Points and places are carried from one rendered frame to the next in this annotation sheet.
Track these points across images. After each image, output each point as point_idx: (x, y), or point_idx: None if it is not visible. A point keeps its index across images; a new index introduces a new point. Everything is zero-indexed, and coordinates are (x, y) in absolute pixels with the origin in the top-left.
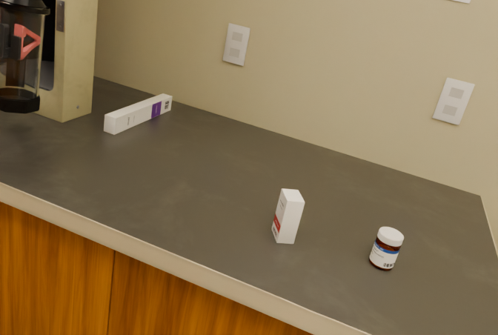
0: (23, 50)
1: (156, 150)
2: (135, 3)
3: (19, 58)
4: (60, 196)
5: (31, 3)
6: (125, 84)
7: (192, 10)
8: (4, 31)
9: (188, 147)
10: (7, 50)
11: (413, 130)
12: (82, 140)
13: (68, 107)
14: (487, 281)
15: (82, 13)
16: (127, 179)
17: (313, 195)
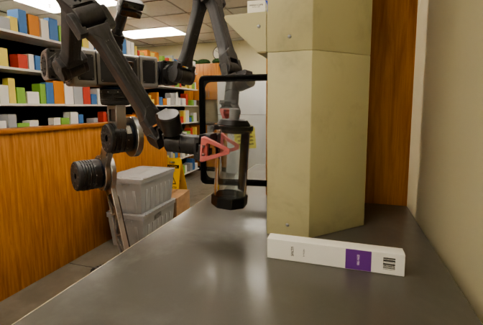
0: (205, 155)
1: (251, 286)
2: (447, 134)
3: (198, 159)
4: (123, 259)
5: (223, 122)
6: (438, 238)
7: (481, 131)
8: (195, 140)
9: (285, 309)
10: (197, 154)
11: None
12: (238, 247)
13: (274, 221)
14: None
15: (288, 134)
16: (162, 281)
17: None
